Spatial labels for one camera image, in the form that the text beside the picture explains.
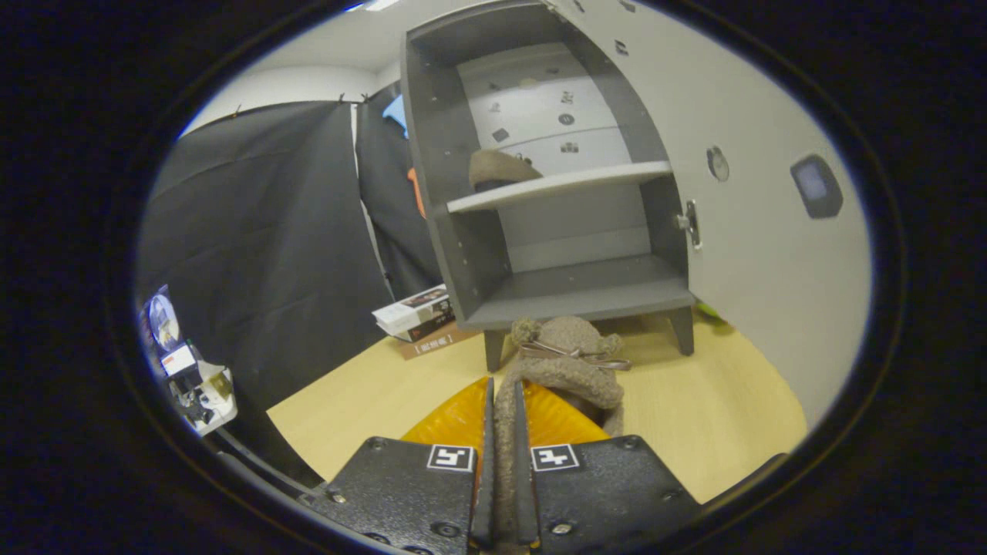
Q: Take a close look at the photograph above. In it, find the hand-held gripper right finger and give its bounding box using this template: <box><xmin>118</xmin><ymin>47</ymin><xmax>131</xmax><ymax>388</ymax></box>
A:
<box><xmin>513</xmin><ymin>379</ymin><xmax>704</xmax><ymax>555</ymax></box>

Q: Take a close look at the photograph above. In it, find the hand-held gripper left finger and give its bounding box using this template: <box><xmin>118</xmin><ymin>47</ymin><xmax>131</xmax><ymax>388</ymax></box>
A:
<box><xmin>305</xmin><ymin>376</ymin><xmax>496</xmax><ymax>555</ymax></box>

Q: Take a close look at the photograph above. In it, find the brown fluffy shoe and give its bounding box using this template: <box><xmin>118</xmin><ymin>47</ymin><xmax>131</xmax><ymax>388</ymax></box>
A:
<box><xmin>469</xmin><ymin>149</ymin><xmax>544</xmax><ymax>193</ymax></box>
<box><xmin>493</xmin><ymin>314</ymin><xmax>633</xmax><ymax>552</ymax></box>

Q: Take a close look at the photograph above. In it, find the grey shoe cabinet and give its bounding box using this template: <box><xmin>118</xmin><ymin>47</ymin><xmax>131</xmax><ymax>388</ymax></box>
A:
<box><xmin>399</xmin><ymin>0</ymin><xmax>699</xmax><ymax>373</ymax></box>

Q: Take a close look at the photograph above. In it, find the white shoe cabinet door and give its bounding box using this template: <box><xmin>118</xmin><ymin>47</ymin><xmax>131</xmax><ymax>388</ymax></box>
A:
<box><xmin>551</xmin><ymin>0</ymin><xmax>874</xmax><ymax>429</ymax></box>

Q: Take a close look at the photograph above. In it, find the brown book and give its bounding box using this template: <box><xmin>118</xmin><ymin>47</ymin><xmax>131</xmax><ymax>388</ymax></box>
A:
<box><xmin>397</xmin><ymin>324</ymin><xmax>483</xmax><ymax>361</ymax></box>

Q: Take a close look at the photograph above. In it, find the black backdrop cloth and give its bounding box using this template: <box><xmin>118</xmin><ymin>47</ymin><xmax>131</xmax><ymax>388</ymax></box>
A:
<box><xmin>139</xmin><ymin>81</ymin><xmax>444</xmax><ymax>479</ymax></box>

